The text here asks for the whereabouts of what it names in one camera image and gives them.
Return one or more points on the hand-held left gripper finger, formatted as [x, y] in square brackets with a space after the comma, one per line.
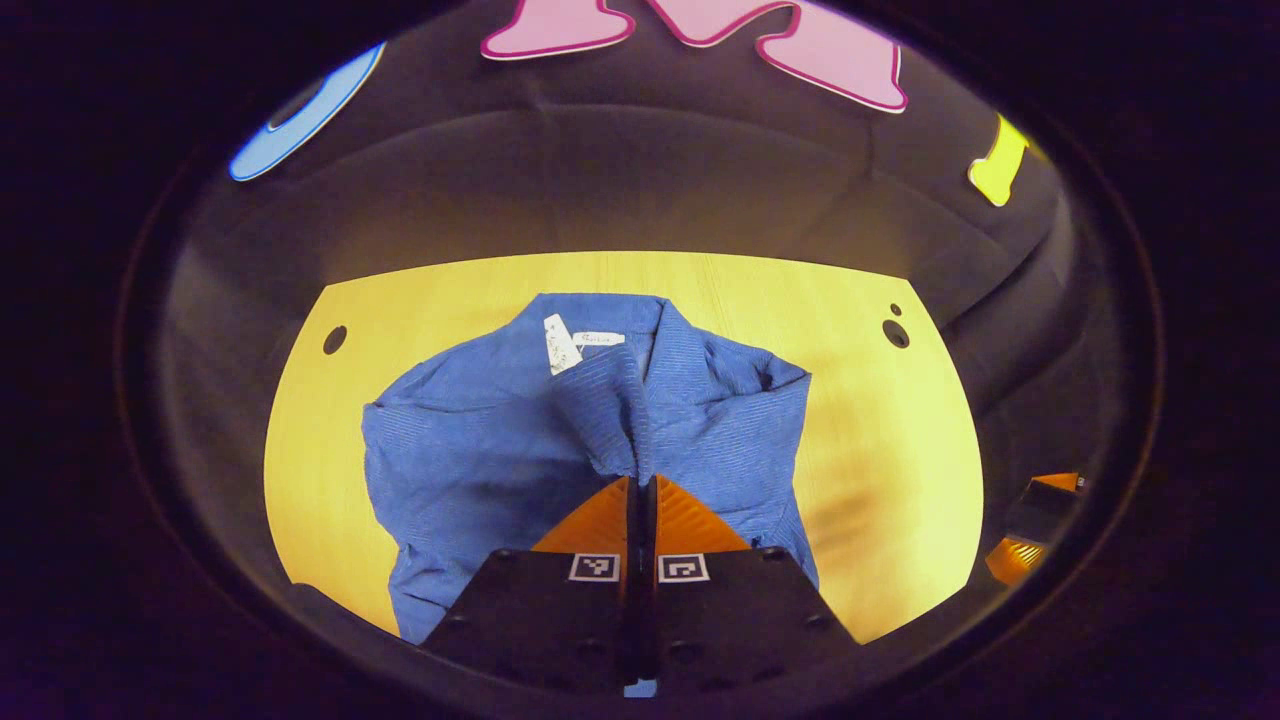
[633, 600]
[649, 600]

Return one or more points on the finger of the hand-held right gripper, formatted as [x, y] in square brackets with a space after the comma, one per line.
[1020, 555]
[1050, 497]

